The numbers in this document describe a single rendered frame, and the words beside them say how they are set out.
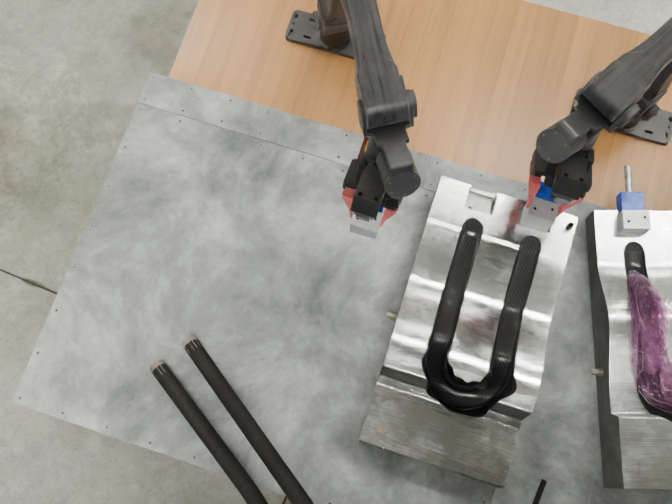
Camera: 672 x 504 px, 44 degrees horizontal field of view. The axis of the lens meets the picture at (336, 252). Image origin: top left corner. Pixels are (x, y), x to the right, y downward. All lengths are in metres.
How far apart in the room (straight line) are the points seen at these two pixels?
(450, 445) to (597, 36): 0.89
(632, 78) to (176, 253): 0.87
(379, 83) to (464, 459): 0.66
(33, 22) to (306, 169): 1.45
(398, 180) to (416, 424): 0.45
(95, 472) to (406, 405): 1.17
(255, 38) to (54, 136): 1.06
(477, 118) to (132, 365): 0.82
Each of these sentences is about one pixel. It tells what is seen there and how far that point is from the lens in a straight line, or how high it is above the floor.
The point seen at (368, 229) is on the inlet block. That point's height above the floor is 0.96.
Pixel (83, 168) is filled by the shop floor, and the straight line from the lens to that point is 2.60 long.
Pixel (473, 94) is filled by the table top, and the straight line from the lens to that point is 1.72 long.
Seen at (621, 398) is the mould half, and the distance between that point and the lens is 1.54.
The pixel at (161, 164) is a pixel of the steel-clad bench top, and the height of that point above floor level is 0.80.
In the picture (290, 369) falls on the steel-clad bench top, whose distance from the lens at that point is 1.54.
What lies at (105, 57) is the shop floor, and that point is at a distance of 2.74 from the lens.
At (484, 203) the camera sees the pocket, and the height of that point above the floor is 0.86.
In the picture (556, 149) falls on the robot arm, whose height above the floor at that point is 1.13.
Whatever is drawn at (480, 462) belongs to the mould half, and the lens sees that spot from 1.48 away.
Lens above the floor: 2.32
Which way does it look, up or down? 75 degrees down
